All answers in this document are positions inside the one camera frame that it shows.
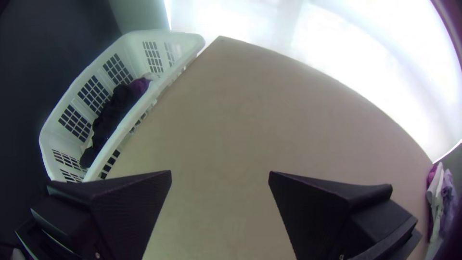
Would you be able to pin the heap of clothes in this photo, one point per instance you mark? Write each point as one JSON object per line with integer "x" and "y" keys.
{"x": 112, "y": 112}

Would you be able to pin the white laundry basket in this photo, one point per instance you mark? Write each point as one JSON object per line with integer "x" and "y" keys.
{"x": 119, "y": 47}

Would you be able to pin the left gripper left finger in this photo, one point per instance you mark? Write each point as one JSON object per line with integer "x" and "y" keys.
{"x": 119, "y": 213}

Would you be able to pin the pile of folded clothes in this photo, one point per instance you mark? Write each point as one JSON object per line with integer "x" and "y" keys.
{"x": 438, "y": 195}

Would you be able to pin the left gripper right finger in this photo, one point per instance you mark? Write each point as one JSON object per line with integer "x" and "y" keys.
{"x": 321, "y": 216}

